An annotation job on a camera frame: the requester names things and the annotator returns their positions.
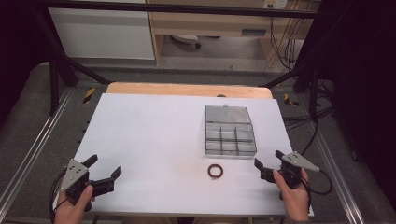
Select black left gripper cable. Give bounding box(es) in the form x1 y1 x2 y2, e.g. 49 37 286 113
49 169 69 224

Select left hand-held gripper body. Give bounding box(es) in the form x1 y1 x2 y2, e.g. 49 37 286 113
58 158 95 206

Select yellow black striped tape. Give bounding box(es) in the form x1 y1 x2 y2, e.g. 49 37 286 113
282 92 301 107
82 87 96 105

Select black horizontal frame bar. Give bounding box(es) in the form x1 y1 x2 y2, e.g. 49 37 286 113
38 0 323 19

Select white wall socket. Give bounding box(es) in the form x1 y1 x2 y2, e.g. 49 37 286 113
262 0 290 10

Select black floor cables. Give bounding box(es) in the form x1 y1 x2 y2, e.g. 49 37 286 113
280 77 336 157

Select black metal stand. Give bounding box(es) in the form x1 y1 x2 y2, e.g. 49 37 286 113
262 59 322 124
32 8 112 117

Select aluminium floor rail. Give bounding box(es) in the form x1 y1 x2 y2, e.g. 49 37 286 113
0 88 77 214
311 124 366 224

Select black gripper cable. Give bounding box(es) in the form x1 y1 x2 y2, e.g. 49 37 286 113
300 169 333 216
49 169 69 224

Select white cabinet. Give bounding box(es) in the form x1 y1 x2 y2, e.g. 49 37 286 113
48 7 156 61

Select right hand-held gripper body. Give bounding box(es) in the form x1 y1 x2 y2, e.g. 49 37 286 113
278 150 321 190

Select clear plastic compartment box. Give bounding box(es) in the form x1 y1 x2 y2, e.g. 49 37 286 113
204 104 259 157

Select black curtain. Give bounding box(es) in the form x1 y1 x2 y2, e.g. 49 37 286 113
0 0 50 122
311 0 396 206

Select hanging cable bundle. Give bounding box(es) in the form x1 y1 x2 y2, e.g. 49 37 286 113
268 15 302 72

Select person's right hand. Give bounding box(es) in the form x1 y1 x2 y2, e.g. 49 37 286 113
272 167 313 223

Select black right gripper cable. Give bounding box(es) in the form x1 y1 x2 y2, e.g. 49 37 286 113
300 169 333 216

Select wooden table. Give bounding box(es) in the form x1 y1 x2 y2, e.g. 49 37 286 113
105 81 274 100

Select white chair base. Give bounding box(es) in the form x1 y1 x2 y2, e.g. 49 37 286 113
169 34 203 49

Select brown bracelet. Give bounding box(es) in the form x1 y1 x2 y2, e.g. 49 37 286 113
207 163 225 180

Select person's left hand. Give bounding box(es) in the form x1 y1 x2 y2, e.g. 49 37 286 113
53 184 97 224

